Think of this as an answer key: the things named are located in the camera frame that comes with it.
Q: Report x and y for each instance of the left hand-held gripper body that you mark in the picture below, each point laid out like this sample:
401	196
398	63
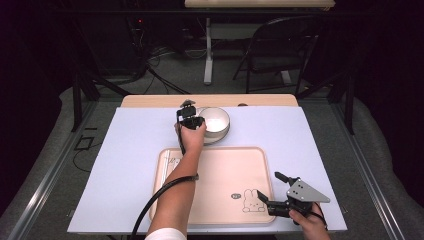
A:
190	117

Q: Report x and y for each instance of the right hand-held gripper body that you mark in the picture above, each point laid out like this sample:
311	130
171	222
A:
305	193

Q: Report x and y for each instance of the white ribbed bowl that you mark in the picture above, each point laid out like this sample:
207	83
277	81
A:
216	121

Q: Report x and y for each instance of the beige plastic tray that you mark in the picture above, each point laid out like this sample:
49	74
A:
226	173

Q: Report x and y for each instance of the person's left hand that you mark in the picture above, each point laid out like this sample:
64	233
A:
192	140

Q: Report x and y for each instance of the person's right hand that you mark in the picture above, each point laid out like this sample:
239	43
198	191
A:
310	225

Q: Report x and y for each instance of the wooden table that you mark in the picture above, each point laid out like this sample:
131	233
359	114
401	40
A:
216	100

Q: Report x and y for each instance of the white metal table leg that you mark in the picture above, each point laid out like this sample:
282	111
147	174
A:
208	56

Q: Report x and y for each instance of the dark equipment cabinet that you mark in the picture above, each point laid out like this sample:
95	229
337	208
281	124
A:
113	43

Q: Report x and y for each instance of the black metal stand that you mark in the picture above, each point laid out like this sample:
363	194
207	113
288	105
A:
348	100
77	100

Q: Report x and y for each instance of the white sleeve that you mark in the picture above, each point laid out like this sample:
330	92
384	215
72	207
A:
165	234

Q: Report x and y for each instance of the black folding chair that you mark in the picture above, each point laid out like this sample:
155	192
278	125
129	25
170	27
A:
276	40

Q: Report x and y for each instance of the aluminium frame rail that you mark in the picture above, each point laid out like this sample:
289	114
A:
370	176
46	180

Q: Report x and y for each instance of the black floor socket frame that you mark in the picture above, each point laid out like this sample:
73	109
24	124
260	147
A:
84	142

